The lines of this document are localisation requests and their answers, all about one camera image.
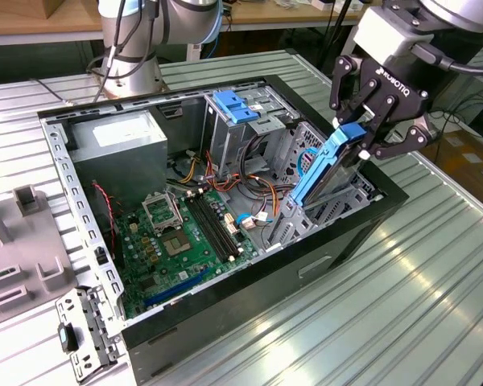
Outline grey optical drive cage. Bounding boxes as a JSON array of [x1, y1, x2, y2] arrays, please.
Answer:
[[203, 83, 302, 180]]

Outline large cardboard box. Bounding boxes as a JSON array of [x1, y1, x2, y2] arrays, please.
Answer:
[[424, 130, 483, 202]]

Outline blue wire white connector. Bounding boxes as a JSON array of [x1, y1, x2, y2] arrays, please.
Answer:
[[236, 211, 275, 232]]

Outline wooden desk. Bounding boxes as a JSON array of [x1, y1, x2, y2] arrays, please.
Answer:
[[0, 0, 387, 77]]

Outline black camera cable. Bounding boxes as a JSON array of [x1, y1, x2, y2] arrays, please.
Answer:
[[410, 42, 483, 77]]

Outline orange black wire bundle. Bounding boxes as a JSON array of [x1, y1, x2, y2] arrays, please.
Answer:
[[203, 150, 291, 226]]

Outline metal socket cover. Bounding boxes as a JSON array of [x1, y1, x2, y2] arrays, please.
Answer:
[[140, 191, 185, 237]]

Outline blue expansion slot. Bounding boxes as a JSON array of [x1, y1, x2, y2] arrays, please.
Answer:
[[143, 268, 211, 309]]

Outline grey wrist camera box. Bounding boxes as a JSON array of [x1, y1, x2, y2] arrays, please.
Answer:
[[353, 6, 434, 68]]

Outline red black fan wire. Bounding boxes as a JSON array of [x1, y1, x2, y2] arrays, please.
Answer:
[[91, 181, 120, 261]]

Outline grey parts rack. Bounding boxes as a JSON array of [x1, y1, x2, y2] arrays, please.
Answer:
[[0, 179, 88, 322]]

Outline green motherboard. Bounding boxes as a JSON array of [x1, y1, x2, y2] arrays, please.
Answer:
[[114, 188, 261, 318]]

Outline grey braided cable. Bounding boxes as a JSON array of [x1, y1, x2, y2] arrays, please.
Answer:
[[29, 78, 72, 106]]

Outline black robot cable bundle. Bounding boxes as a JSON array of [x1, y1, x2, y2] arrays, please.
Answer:
[[86, 0, 162, 101]]

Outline blue data wire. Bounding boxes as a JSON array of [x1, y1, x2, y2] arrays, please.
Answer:
[[299, 146, 320, 180]]

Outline metal card retention bracket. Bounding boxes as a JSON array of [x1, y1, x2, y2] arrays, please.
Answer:
[[54, 285, 128, 384]]

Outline yellow orange wires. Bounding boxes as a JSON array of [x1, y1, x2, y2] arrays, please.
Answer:
[[183, 154, 204, 184]]

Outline CPU socket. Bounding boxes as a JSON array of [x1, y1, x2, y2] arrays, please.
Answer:
[[159, 228, 194, 261]]

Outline black case fan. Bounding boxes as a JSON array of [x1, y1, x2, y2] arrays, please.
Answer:
[[91, 183, 126, 271]]

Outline grey power supply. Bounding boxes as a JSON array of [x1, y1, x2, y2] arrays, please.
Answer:
[[66, 110, 170, 210]]

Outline hard disk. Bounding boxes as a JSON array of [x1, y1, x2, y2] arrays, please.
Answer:
[[288, 122, 366, 211]]

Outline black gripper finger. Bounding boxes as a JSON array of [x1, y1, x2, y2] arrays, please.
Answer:
[[328, 55, 382, 128], [357, 99, 440, 162]]

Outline black RAM slot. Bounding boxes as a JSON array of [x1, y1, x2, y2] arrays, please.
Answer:
[[197, 193, 240, 259], [186, 195, 229, 263], [192, 195, 234, 261], [203, 192, 245, 257]]

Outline blue plastic drive latch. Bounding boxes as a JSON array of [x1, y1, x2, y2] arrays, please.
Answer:
[[214, 90, 259, 125]]

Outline black PC case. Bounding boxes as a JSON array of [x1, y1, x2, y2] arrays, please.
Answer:
[[37, 73, 411, 386]]

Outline black tripod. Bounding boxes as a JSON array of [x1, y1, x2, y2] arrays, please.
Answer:
[[316, 0, 361, 77]]

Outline grey metal disk bay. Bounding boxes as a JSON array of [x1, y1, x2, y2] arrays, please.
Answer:
[[263, 120, 387, 253]]

